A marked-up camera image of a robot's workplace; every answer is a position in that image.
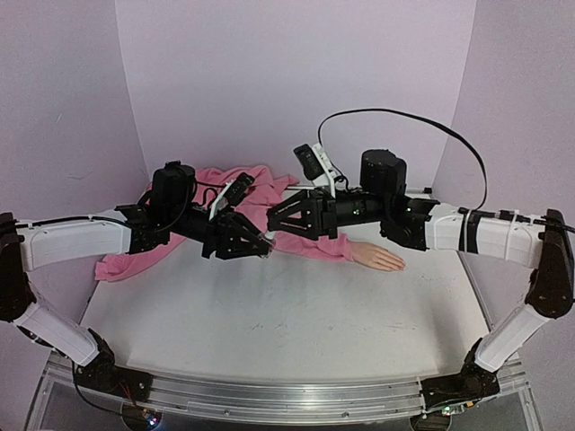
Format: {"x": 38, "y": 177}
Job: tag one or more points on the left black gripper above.
{"x": 234, "y": 247}

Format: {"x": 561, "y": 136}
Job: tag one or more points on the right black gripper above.
{"x": 327, "y": 214}

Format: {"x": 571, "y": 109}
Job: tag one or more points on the nail polish bottle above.
{"x": 267, "y": 247}

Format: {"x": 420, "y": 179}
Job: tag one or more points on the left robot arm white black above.
{"x": 27, "y": 246}

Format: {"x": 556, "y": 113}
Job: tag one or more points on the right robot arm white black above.
{"x": 540, "y": 243}

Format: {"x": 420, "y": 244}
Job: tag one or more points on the pink sweatshirt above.
{"x": 266, "y": 192}

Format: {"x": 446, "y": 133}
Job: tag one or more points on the mannequin hand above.
{"x": 372, "y": 256}

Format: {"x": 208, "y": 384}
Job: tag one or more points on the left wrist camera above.
{"x": 231, "y": 195}

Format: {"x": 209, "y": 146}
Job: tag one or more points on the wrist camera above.
{"x": 231, "y": 195}
{"x": 317, "y": 167}

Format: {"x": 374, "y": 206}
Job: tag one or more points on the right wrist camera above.
{"x": 317, "y": 167}

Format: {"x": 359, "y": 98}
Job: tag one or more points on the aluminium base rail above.
{"x": 290, "y": 403}

